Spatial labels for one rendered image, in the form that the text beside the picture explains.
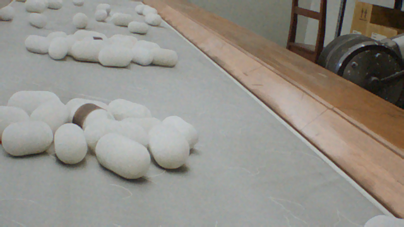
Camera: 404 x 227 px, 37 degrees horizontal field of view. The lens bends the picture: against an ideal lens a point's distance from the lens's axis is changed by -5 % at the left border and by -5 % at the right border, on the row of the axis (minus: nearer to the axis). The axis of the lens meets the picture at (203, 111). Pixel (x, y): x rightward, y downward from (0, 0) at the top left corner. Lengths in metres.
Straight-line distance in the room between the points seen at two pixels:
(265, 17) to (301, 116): 4.91
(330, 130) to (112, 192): 0.21
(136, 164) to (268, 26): 5.13
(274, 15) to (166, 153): 5.11
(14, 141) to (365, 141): 0.23
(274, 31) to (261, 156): 5.05
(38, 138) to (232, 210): 0.11
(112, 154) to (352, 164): 0.17
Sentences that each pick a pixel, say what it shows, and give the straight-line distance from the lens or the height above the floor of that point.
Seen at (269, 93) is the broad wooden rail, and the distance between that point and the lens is 0.60.
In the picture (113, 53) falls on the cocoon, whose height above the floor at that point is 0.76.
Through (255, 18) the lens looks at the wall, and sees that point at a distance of 5.40.
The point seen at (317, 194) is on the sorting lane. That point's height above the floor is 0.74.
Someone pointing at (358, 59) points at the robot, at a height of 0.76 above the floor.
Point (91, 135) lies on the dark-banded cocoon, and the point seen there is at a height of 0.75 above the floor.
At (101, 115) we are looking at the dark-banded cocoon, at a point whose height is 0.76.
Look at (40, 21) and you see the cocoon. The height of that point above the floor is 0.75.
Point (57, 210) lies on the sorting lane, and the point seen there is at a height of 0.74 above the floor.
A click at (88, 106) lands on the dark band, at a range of 0.39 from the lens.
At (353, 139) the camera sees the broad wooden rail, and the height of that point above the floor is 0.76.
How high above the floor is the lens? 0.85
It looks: 13 degrees down
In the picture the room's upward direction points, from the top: 10 degrees clockwise
